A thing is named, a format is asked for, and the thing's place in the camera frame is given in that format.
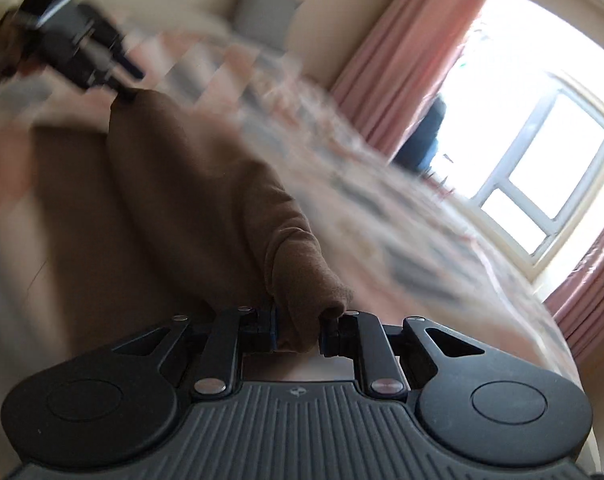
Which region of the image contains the brown garment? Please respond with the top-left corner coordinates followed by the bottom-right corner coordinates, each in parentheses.
top-left (33, 91), bottom-right (352, 354)

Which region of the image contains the pink grey checkered bedspread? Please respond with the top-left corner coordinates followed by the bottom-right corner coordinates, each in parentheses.
top-left (0, 24), bottom-right (583, 461)

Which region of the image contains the dark blue object by window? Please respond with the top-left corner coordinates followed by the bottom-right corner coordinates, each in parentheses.
top-left (393, 96), bottom-right (446, 174)

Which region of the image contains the grey pillow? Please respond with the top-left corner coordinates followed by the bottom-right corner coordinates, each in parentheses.
top-left (231, 0), bottom-right (303, 51)

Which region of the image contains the pink right curtain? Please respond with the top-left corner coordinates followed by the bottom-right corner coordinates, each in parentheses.
top-left (544, 228), bottom-right (604, 364)

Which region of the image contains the pink curtain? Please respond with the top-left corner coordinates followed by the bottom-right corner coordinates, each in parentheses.
top-left (544, 228), bottom-right (604, 364)
top-left (331, 0), bottom-right (486, 158)

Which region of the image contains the pink left curtain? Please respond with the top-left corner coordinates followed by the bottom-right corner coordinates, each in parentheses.
top-left (331, 0), bottom-right (486, 158)

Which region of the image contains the white framed window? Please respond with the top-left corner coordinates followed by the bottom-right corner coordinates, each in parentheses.
top-left (433, 0), bottom-right (604, 278)

